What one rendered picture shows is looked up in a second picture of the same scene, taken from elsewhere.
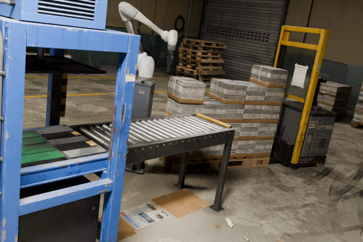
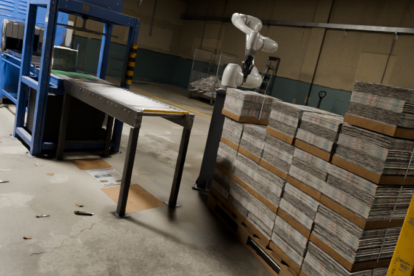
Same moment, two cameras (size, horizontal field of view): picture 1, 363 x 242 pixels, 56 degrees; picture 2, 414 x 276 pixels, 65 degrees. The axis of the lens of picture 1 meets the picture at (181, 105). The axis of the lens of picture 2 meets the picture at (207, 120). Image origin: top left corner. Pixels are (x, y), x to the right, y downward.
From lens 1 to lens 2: 4.45 m
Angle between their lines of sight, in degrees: 88
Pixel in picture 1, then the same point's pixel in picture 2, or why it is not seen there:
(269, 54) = not seen: outside the picture
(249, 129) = (298, 204)
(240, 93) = (290, 122)
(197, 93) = (236, 105)
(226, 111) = (267, 148)
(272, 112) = (352, 193)
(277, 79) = (371, 108)
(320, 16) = not seen: outside the picture
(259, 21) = not seen: outside the picture
